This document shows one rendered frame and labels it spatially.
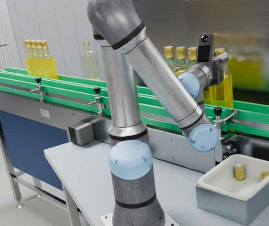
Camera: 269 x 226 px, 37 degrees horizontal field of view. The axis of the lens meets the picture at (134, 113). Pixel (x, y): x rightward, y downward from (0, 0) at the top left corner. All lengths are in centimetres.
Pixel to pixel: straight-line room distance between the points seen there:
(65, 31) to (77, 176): 319
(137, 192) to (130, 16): 44
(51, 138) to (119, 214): 115
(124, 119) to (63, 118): 88
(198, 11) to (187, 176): 63
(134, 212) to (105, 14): 51
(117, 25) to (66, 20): 366
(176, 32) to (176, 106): 76
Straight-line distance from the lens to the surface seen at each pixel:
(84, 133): 178
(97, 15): 96
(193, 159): 144
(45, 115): 212
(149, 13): 179
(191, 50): 147
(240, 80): 155
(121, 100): 111
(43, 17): 453
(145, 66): 96
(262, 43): 147
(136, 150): 106
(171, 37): 173
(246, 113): 138
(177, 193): 134
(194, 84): 110
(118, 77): 109
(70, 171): 159
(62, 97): 197
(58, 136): 213
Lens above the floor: 146
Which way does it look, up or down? 20 degrees down
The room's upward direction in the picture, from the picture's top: 8 degrees counter-clockwise
